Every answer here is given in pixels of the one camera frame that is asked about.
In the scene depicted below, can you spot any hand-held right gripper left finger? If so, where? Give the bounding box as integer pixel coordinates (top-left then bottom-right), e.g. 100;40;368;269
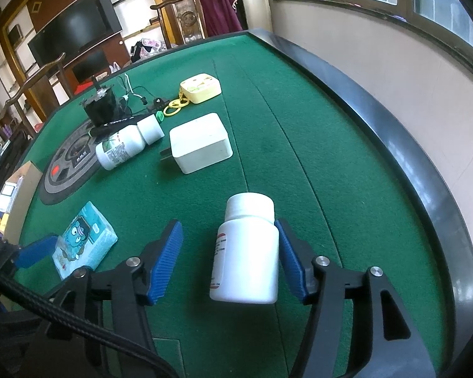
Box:
43;220;184;378

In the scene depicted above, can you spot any small black motor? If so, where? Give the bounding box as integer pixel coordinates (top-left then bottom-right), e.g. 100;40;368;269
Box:
80;75;121;124

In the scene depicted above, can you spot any wooden chair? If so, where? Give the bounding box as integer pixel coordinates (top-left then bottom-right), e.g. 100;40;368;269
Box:
4;52;73;135

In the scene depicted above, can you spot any floral cloth bag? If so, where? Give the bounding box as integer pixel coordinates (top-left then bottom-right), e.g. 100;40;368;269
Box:
131;38;168;64

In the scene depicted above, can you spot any cartoon print tissue packet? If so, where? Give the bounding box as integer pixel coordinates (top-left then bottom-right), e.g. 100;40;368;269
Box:
52;201;118;280

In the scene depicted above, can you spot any white charger adapter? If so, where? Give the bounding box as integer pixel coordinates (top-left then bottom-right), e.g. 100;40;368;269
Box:
160;112;234;175

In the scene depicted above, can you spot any black flat television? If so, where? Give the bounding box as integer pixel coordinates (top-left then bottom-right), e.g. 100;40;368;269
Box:
27;0;123;67

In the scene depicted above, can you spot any wooden armchair carved back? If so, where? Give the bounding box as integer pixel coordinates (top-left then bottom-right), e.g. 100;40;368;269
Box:
150;0;206;48

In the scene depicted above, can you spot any plain white pill bottle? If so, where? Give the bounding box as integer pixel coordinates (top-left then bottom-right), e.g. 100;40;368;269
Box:
210;193;280;305

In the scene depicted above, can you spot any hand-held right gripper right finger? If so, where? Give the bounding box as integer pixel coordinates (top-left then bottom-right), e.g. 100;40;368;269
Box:
275;218;437;378

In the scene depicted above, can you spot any black braided cable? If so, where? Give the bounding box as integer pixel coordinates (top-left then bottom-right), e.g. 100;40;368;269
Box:
0;263;179;378

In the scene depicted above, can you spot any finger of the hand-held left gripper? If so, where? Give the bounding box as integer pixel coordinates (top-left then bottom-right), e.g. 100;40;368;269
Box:
0;235;60;270

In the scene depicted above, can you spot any maroon cloth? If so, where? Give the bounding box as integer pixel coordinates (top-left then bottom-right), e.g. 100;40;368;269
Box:
197;0;243;38

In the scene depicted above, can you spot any cardboard box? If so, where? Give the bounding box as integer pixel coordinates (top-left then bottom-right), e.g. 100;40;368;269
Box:
0;161;44;242

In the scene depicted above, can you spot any white wires black connector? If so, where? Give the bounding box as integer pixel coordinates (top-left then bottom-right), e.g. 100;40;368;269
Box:
114;73;170;112

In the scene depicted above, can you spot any white bottle green label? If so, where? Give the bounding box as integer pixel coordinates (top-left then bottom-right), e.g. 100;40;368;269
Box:
96;116;165;171

